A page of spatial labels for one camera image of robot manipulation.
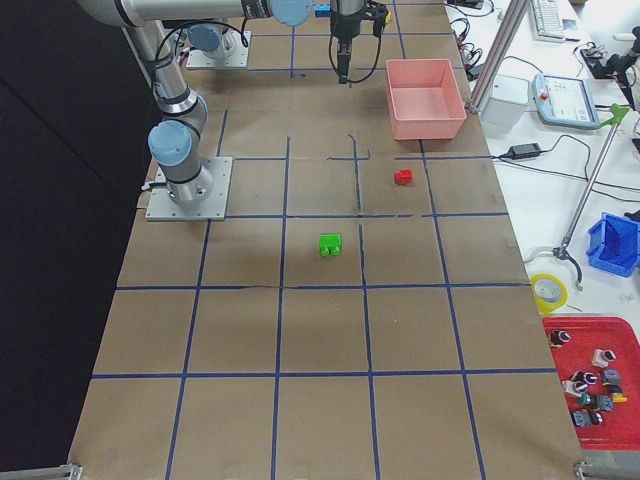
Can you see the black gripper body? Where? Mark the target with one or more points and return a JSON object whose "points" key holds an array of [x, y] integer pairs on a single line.
{"points": [[346, 26]]}

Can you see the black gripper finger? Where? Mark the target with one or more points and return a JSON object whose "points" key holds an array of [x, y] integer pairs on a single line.
{"points": [[343, 60]]}

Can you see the blue toy block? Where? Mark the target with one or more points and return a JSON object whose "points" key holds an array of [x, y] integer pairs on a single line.
{"points": [[322, 10]]}

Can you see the red toy block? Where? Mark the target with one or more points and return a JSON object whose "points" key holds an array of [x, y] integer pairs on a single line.
{"points": [[403, 177]]}

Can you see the green toy block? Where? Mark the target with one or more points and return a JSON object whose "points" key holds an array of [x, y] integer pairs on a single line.
{"points": [[330, 244]]}

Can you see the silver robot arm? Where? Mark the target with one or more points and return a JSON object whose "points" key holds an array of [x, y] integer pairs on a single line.
{"points": [[174, 141], [211, 41]]}

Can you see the pink plastic box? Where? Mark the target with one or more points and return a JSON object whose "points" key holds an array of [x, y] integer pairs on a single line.
{"points": [[423, 99]]}

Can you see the white square box device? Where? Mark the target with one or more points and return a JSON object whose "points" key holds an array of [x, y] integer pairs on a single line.
{"points": [[507, 102]]}

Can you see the white keyboard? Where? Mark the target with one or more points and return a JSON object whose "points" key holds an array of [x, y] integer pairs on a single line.
{"points": [[546, 20]]}

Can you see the black power adapter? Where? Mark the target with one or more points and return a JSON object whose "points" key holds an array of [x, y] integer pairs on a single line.
{"points": [[524, 151]]}

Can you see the teach pendant tablet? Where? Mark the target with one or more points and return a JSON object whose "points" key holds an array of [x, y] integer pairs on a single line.
{"points": [[564, 101]]}

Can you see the long reacher grabber tool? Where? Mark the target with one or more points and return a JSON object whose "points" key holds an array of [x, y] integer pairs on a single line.
{"points": [[561, 252]]}

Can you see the yellow tape roll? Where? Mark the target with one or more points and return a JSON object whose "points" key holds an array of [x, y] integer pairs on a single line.
{"points": [[550, 293]]}

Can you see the blue storage bin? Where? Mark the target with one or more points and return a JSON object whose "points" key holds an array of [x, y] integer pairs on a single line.
{"points": [[614, 245]]}

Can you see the red parts tray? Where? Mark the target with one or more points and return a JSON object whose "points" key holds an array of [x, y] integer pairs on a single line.
{"points": [[597, 361]]}

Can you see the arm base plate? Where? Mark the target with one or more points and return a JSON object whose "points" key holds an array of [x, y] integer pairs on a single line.
{"points": [[239, 60], [204, 198]]}

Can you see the aluminium frame post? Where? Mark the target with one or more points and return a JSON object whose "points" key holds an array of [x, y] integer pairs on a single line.
{"points": [[504, 37]]}

